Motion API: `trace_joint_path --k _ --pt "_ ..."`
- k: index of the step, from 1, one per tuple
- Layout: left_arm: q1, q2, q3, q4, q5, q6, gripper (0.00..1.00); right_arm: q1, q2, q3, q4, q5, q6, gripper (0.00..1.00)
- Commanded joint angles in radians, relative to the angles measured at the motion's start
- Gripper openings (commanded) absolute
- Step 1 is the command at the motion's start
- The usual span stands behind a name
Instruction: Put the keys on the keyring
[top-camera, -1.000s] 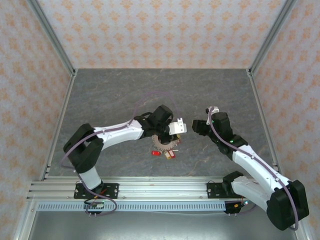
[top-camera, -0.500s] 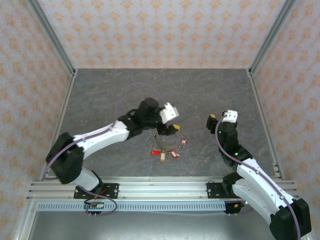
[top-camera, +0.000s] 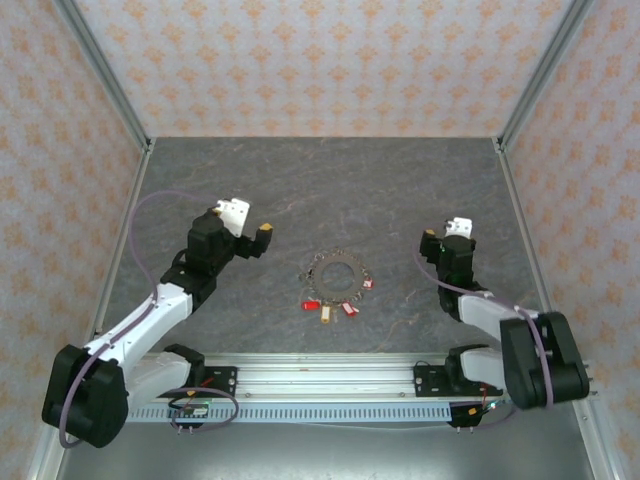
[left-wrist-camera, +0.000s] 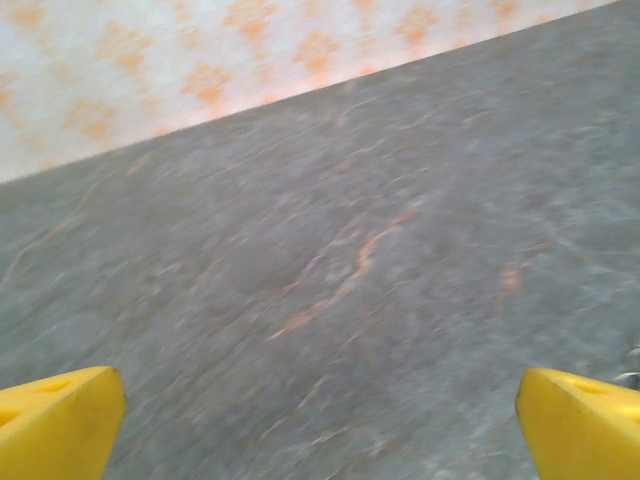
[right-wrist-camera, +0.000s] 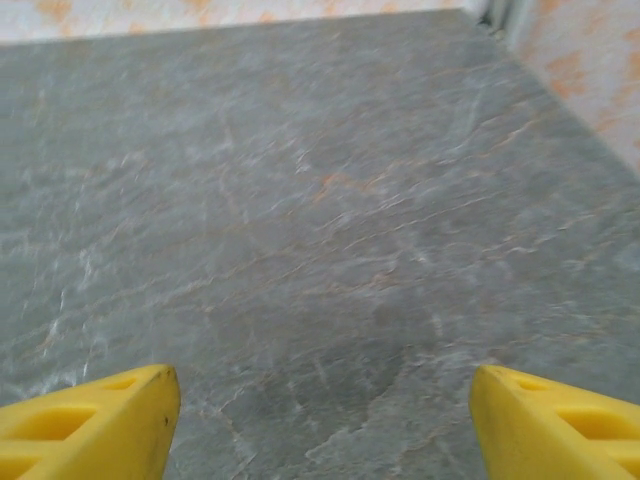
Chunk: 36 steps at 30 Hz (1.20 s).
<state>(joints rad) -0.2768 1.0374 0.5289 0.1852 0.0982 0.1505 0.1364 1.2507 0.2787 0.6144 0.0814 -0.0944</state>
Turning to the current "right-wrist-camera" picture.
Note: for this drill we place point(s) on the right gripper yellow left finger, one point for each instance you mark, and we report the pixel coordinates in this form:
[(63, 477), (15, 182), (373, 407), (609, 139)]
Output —
[(125, 430)]

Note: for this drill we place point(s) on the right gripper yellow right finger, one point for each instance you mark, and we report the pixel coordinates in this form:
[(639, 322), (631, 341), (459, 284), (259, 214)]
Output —
[(520, 430)]

